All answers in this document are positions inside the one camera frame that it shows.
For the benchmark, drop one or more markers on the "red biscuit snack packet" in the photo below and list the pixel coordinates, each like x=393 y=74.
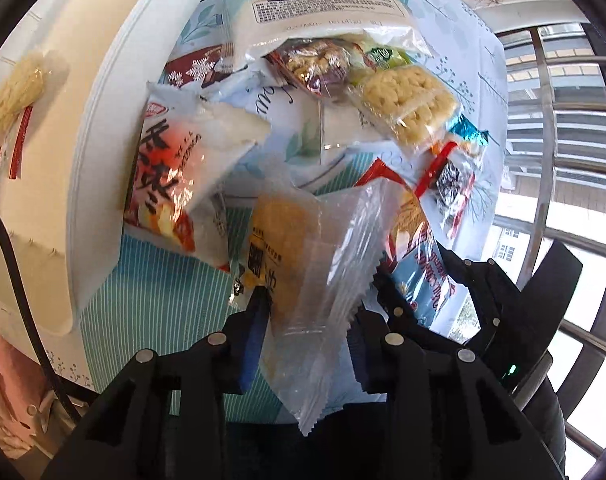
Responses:
x=418 y=270

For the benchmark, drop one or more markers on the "metal window railing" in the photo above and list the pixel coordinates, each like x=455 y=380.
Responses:
x=553 y=110

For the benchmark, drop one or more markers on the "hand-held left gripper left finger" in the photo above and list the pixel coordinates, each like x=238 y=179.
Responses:
x=255 y=340

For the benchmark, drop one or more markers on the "red white snack bag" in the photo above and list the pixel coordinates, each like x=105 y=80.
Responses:
x=168 y=160

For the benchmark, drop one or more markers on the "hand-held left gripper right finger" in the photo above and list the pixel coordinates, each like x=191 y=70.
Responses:
x=360 y=365

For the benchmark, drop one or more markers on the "puffed rice bar clear packet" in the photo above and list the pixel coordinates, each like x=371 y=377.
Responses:
x=408 y=100

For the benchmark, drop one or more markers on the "clear nut packet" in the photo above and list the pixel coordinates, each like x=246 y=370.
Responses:
x=308 y=62

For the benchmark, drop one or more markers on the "large white teal snack bag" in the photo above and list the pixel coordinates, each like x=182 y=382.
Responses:
x=303 y=5

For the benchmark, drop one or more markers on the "blue snack packet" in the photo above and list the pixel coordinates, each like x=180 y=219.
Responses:
x=465 y=132

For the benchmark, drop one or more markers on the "white plastic bin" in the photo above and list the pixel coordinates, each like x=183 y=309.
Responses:
x=83 y=60

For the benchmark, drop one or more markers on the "clear yellow biscuit packet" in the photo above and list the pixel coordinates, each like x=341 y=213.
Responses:
x=293 y=240

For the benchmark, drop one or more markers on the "person's right forearm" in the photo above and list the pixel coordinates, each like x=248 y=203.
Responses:
x=548 y=430

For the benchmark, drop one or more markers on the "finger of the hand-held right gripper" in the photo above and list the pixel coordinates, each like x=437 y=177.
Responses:
x=488 y=290
x=408 y=322

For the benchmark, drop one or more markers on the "pale rice cake packet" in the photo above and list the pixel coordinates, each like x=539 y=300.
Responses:
x=13 y=95

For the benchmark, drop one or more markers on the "red snowflake packet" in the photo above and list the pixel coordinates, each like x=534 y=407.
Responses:
x=193 y=67

